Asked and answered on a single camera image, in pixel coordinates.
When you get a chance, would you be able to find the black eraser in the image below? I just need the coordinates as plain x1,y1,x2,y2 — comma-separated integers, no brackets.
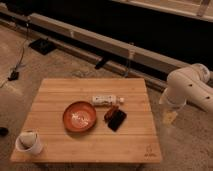
108,110,127,131

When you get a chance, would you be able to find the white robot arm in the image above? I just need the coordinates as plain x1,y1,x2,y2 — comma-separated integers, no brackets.
159,63,213,125

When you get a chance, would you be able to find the wooden table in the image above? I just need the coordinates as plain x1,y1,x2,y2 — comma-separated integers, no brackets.
11,78,162,164

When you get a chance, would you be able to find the red-brown snack packet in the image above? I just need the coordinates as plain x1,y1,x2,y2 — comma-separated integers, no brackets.
104,106,119,122

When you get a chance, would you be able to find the orange bowl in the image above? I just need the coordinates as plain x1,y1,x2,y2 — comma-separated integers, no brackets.
62,101,97,133

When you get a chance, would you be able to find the white paper cup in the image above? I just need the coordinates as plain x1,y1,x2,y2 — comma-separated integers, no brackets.
15,131,43,155

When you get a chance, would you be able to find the black floor plate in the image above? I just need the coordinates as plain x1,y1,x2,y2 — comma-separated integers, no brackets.
29,38,56,55

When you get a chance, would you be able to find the black object at left edge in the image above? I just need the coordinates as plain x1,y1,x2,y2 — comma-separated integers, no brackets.
0,127,9,137

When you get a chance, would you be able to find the black bracket on rail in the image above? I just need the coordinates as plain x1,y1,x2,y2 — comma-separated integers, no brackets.
95,57,109,70

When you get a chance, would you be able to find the black cable with plug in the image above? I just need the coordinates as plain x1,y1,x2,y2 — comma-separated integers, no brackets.
7,19,31,82

